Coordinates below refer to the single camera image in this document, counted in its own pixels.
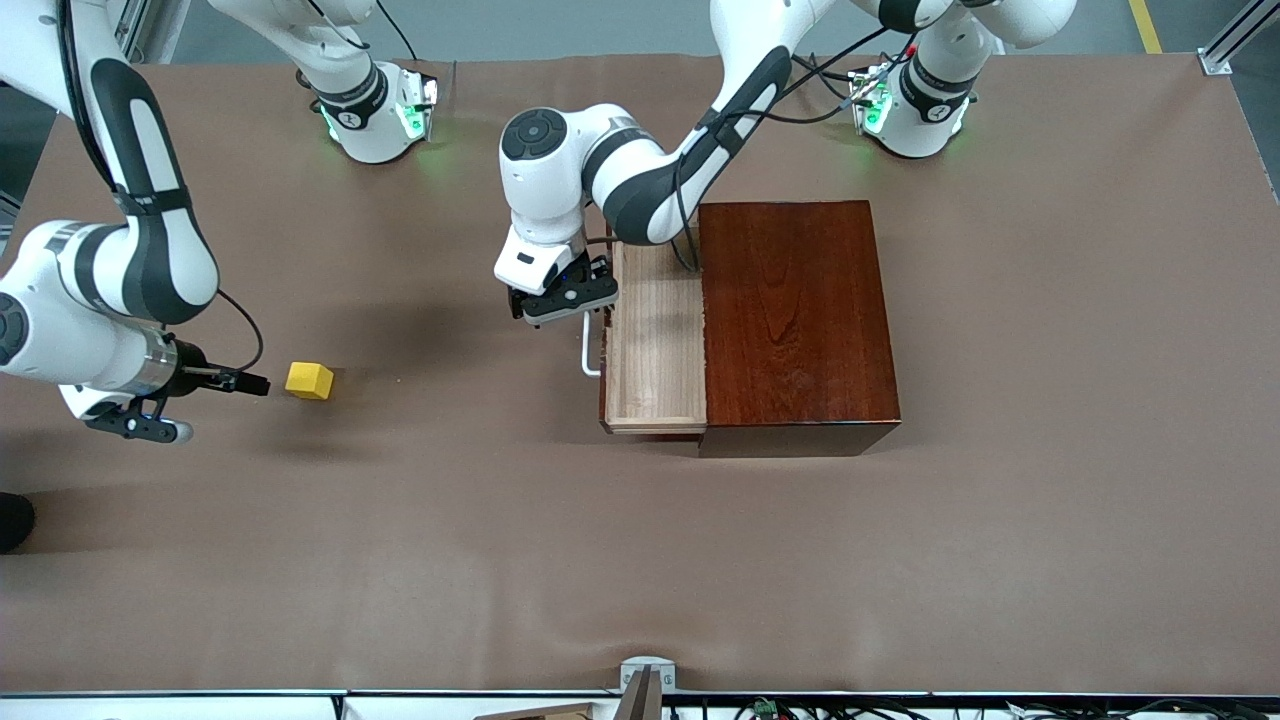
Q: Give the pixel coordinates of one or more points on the grey metal bracket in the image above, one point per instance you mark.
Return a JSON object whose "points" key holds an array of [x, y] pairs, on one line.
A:
{"points": [[640, 665]]}

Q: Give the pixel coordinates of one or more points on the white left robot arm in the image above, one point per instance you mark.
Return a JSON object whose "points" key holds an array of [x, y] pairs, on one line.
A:
{"points": [[640, 170]]}

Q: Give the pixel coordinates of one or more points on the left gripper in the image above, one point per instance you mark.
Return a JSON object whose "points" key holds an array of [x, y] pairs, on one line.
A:
{"points": [[594, 273]]}

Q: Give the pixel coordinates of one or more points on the green terminal connector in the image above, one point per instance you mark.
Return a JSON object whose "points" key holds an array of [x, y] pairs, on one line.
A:
{"points": [[766, 707]]}

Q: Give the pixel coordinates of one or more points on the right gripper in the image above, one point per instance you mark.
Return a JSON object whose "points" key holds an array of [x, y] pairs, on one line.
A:
{"points": [[192, 368]]}

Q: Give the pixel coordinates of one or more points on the dark wooden cabinet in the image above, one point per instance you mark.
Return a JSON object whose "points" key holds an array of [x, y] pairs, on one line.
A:
{"points": [[800, 330]]}

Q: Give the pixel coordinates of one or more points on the brown cardboard piece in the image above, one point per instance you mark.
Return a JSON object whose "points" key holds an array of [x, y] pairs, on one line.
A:
{"points": [[550, 713]]}

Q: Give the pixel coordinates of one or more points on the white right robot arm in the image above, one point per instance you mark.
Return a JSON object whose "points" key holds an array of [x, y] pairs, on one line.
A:
{"points": [[50, 340]]}

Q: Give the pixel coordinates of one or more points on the aluminium frame profile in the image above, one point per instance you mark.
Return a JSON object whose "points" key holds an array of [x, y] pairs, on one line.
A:
{"points": [[1225, 55], [135, 25]]}

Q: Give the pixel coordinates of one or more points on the yellow floor tape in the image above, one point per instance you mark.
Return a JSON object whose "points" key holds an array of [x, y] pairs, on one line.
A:
{"points": [[1145, 25]]}

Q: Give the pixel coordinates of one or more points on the brown table cover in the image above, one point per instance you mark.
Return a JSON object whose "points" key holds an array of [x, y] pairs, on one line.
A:
{"points": [[450, 520]]}

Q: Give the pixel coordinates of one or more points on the black shoe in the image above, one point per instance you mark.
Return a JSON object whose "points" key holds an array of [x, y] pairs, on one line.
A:
{"points": [[12, 522]]}

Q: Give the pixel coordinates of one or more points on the yellow block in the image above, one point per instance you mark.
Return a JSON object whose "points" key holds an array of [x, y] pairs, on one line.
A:
{"points": [[308, 380]]}

